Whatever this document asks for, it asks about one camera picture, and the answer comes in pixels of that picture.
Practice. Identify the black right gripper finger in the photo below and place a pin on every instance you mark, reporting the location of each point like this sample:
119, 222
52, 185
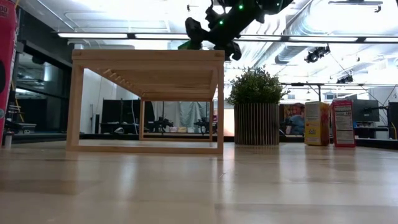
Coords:
196, 29

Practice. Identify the green Apple Jacks cereal box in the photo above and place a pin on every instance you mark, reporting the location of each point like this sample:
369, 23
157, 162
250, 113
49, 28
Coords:
188, 46

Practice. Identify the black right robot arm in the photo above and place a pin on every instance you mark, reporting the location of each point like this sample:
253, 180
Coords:
273, 4

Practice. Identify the black background robot arm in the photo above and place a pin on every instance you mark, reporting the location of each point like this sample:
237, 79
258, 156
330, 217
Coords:
203, 124
160, 124

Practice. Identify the wooden slatted shelf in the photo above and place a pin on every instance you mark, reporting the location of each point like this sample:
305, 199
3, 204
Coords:
149, 56

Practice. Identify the yellow Corn Pops cereal box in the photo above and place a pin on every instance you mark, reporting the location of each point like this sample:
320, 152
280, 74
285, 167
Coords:
315, 124

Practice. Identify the green bushy plant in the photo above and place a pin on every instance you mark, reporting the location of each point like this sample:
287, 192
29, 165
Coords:
255, 88

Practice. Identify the white hanging cloth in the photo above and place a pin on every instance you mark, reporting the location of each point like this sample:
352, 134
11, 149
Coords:
186, 113

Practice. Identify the black track spotlight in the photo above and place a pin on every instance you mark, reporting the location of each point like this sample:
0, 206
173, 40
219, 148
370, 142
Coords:
315, 54
344, 79

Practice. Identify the ribbed wooden plant pot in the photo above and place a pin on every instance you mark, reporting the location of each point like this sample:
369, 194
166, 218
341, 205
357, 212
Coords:
256, 124

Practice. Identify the black monitor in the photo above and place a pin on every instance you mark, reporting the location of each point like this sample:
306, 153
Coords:
366, 110

